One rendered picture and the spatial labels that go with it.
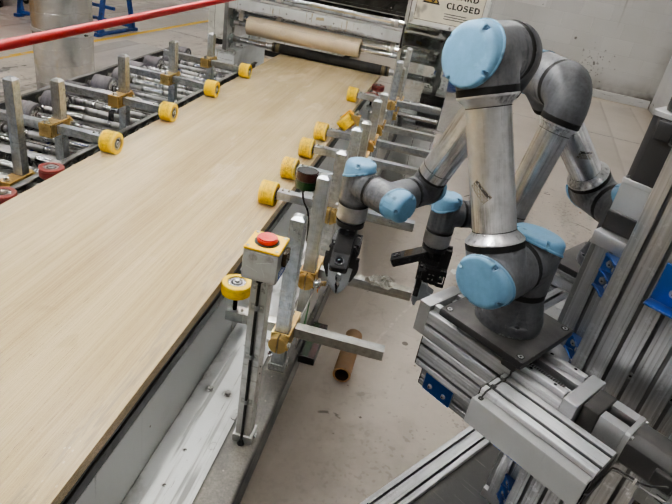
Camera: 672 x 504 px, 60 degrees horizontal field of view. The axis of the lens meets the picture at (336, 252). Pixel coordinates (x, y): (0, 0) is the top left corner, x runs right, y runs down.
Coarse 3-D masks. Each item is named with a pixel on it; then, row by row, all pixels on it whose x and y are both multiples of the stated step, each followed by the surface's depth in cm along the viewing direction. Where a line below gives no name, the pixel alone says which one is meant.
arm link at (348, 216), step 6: (336, 204) 141; (342, 210) 139; (348, 210) 138; (354, 210) 137; (360, 210) 138; (366, 210) 139; (342, 216) 139; (348, 216) 138; (354, 216) 138; (360, 216) 139; (366, 216) 141; (348, 222) 139; (354, 222) 139; (360, 222) 140
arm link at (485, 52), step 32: (480, 32) 99; (512, 32) 102; (448, 64) 104; (480, 64) 100; (512, 64) 102; (480, 96) 103; (512, 96) 104; (480, 128) 106; (512, 128) 107; (480, 160) 107; (512, 160) 108; (480, 192) 109; (512, 192) 109; (480, 224) 110; (512, 224) 110; (480, 256) 109; (512, 256) 109; (480, 288) 111; (512, 288) 109
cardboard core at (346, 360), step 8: (352, 336) 275; (360, 336) 279; (344, 352) 264; (344, 360) 259; (352, 360) 262; (336, 368) 255; (344, 368) 254; (352, 368) 260; (336, 376) 258; (344, 376) 260
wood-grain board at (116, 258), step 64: (192, 128) 247; (256, 128) 260; (64, 192) 180; (128, 192) 186; (192, 192) 194; (256, 192) 202; (0, 256) 145; (64, 256) 150; (128, 256) 155; (192, 256) 160; (0, 320) 125; (64, 320) 128; (128, 320) 132; (192, 320) 136; (0, 384) 110; (64, 384) 113; (128, 384) 115; (0, 448) 98; (64, 448) 100
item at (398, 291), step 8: (320, 272) 173; (352, 280) 172; (360, 280) 171; (360, 288) 172; (368, 288) 172; (376, 288) 171; (392, 288) 170; (400, 288) 170; (408, 288) 171; (392, 296) 171; (400, 296) 171; (408, 296) 170
